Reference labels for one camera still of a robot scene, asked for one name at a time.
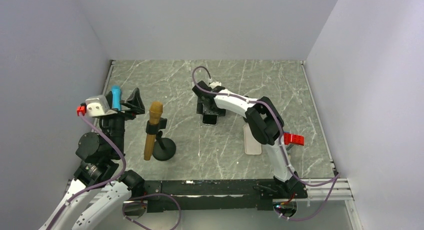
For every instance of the black microphone stand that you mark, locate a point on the black microphone stand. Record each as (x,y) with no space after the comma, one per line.
(164,148)

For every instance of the phone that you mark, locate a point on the phone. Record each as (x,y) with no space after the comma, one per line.
(209,119)

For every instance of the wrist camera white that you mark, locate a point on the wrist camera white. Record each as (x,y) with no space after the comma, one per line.
(95,106)
(213,84)

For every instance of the colourful toy brick assembly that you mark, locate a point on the colourful toy brick assembly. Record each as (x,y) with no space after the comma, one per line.
(291,140)

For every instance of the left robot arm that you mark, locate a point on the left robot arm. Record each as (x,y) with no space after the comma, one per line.
(101,183)

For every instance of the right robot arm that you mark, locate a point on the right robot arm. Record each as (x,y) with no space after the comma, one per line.
(266,126)

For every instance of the beige phone case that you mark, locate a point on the beige phone case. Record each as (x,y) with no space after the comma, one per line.
(251,146)

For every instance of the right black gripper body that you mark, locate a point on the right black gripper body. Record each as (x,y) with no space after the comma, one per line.
(220,112)

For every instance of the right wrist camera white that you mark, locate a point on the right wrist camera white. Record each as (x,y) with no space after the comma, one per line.
(213,84)

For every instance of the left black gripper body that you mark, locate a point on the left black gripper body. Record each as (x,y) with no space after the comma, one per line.
(119,118)

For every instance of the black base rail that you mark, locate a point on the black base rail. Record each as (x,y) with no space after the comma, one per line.
(214,194)

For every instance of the gold microphone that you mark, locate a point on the gold microphone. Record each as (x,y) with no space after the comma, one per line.
(152,128)

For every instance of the blue toy microphone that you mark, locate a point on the blue toy microphone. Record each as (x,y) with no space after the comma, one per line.
(116,97)

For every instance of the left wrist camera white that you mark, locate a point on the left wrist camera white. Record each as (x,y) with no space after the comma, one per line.
(95,106)

